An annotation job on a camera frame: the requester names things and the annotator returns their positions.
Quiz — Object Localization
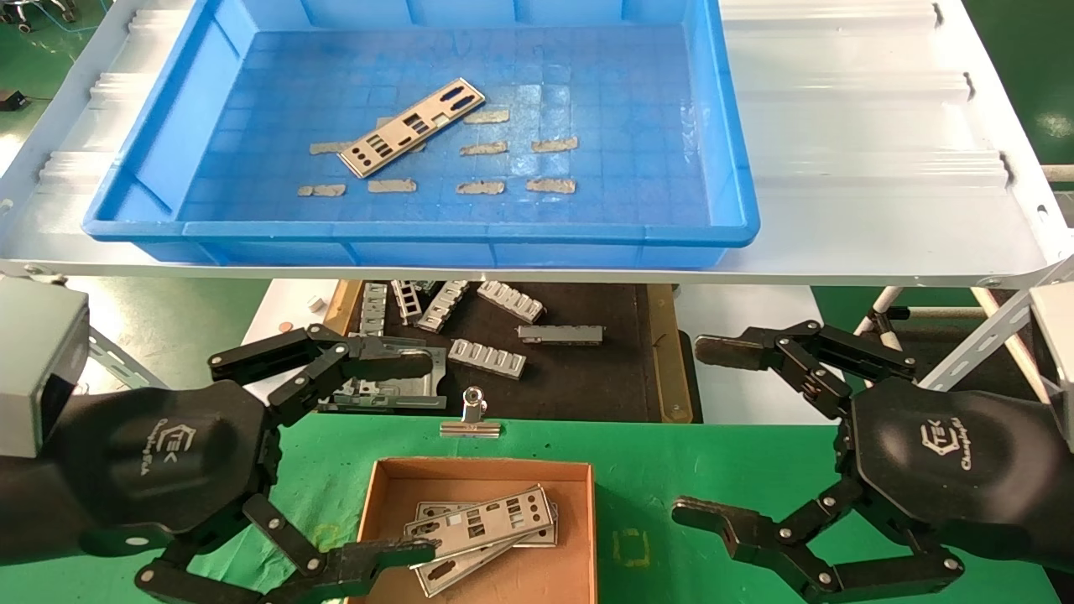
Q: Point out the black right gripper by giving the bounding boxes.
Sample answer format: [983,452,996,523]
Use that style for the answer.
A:
[671,320,1041,604]

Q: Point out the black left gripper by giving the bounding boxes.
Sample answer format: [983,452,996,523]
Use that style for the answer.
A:
[50,324,437,604]

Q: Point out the silver metal shield plate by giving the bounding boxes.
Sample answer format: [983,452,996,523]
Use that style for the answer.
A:
[415,501,560,548]
[338,77,486,179]
[414,537,557,599]
[404,484,557,561]

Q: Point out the brown cardboard box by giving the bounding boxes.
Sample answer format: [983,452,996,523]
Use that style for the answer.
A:
[346,457,598,604]

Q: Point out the blue plastic tray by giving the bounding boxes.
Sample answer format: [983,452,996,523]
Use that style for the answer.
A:
[81,0,762,269]

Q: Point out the green table mat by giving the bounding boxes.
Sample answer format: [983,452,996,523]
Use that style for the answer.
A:
[0,409,1066,604]

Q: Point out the silver binder clip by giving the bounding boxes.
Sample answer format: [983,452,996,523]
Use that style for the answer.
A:
[439,387,503,439]

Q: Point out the grey slotted metal part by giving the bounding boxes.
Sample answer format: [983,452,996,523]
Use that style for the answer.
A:
[476,280,546,324]
[447,338,528,380]
[415,280,471,334]

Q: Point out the white tube with black joints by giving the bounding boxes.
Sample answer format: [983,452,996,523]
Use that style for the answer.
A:
[852,287,911,353]

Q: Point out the grey metal bar part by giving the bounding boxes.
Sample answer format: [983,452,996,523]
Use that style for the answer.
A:
[516,324,604,346]

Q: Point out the white slotted angle bar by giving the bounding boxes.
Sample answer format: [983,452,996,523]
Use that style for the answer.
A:
[919,252,1074,391]

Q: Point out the grey slotted angle bar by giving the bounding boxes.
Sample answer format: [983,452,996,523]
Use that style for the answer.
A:
[84,327,169,391]

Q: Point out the white metal shelf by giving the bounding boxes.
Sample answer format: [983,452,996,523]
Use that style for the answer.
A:
[0,0,1074,290]

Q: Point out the grey flat metal bracket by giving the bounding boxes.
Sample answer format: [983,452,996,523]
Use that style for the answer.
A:
[319,334,448,412]

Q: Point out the black mat with wooden frame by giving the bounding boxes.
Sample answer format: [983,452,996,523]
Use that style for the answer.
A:
[323,279,693,424]

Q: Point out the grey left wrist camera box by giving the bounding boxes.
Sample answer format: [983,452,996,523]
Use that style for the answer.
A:
[0,279,91,460]

